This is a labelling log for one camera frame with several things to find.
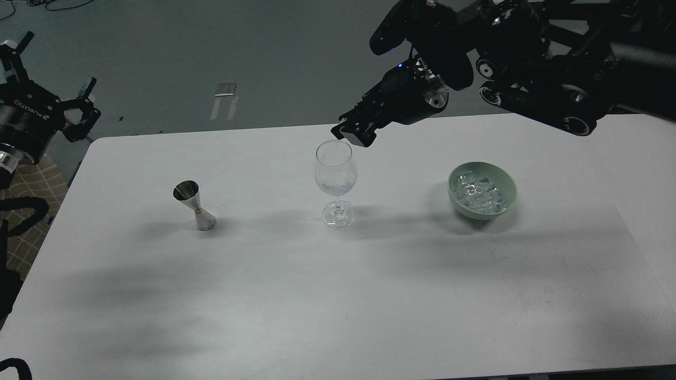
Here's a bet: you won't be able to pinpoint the steel cocktail jigger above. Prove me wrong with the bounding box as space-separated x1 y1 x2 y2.
172 180 217 232

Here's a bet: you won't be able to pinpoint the beige checked cushion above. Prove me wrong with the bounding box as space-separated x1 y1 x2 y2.
0 153 69 328

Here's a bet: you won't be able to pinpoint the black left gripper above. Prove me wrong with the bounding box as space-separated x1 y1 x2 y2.
1 31 101 165

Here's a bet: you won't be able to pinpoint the clear ice cubes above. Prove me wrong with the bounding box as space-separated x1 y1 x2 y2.
453 171 507 215

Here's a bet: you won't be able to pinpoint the green bowl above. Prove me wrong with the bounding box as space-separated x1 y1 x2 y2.
447 161 518 221

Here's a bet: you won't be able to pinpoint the black floor cables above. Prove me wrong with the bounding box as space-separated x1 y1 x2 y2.
0 0 96 23

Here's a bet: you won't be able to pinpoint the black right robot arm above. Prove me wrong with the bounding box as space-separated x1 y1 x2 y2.
331 1 674 147

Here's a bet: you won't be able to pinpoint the clear wine glass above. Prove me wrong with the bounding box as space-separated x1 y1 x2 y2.
314 139 358 230

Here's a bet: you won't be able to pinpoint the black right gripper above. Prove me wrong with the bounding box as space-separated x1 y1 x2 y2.
331 61 450 148

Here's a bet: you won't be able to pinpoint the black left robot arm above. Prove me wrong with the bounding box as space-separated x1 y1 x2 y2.
1 31 101 318

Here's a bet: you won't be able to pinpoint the metal floor plate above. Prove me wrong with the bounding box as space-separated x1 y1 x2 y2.
213 82 237 97

